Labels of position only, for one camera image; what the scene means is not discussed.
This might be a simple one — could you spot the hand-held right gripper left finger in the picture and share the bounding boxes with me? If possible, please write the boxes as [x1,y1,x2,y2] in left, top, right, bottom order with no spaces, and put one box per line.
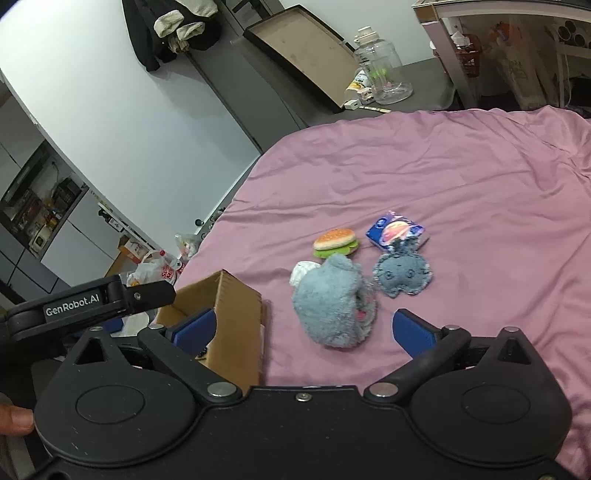
[69,308,243,404]

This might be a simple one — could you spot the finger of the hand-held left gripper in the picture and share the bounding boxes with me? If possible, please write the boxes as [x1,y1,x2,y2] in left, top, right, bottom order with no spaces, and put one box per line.
[124,279,177,317]

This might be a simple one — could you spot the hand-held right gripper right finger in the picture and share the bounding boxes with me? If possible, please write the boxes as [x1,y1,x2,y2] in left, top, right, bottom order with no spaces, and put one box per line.
[365,309,548,404]

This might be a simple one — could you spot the cardboard box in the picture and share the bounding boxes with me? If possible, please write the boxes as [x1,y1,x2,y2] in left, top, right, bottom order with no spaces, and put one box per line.
[154,270,264,393]

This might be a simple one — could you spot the blue-grey plush toy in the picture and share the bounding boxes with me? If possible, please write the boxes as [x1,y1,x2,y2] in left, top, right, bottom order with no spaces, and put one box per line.
[372,240,435,298]

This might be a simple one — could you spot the fluffy blue plush toy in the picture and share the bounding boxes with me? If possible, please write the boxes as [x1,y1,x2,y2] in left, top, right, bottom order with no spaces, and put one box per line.
[291,254,378,349]

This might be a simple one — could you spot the blue tissue pack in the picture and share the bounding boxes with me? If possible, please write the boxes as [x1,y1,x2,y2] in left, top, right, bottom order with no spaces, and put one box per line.
[366,210,430,252]

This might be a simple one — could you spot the hamburger plush toy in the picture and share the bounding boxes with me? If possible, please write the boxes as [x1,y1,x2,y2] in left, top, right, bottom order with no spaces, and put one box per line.
[312,229,359,259]

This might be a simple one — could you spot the person's left hand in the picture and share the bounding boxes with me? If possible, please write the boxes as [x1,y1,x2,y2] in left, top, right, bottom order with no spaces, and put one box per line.
[0,401,36,437]

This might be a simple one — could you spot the white plastic shopping bag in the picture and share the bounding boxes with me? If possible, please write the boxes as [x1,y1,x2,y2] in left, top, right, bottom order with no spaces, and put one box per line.
[126,250,178,288]

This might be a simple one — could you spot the red cap plastic bottle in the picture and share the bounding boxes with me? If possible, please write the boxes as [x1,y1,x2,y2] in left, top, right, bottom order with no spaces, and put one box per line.
[159,249,187,283]

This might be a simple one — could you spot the orange cardboard carton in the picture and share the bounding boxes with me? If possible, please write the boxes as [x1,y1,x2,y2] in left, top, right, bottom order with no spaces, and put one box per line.
[117,234,145,265]

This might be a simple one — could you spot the clear bag with trash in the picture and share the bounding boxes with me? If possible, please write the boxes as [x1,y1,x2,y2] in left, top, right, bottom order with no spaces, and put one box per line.
[174,232,205,260]

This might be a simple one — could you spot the white cabinet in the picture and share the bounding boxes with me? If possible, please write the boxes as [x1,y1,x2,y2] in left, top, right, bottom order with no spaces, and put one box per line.
[39,185,127,280]

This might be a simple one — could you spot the kitchen shelf with jars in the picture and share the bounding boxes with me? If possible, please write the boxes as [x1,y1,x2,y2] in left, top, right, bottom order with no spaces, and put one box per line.
[0,138,89,259]

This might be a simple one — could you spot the pink bed sheet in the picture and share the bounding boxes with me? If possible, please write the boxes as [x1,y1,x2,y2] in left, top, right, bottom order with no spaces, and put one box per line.
[174,105,591,480]

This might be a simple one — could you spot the grey door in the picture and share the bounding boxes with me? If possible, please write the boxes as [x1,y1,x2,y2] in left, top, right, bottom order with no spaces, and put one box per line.
[182,0,310,155]

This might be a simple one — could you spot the yellow and white bottle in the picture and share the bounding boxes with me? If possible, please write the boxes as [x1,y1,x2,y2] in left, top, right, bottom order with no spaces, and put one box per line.
[345,69,369,94]

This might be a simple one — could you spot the black hanging jacket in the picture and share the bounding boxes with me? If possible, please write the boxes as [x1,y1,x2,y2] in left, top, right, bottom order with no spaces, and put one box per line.
[121,0,223,73]

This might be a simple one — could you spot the clear water jug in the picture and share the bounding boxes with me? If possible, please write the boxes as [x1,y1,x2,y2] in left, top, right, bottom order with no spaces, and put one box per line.
[353,26,414,105]

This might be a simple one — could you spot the red basket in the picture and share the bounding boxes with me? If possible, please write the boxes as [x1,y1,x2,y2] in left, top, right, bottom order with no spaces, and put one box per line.
[454,34,484,71]

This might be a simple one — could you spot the black framed brown board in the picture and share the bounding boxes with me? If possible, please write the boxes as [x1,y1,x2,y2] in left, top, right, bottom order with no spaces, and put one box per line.
[243,4,366,114]

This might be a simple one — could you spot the printed translucent bag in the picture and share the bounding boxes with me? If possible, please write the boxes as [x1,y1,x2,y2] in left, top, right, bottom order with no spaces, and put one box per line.
[488,16,572,112]

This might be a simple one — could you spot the white desk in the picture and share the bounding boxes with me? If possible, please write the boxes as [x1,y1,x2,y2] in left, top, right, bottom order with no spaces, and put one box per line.
[411,0,591,112]

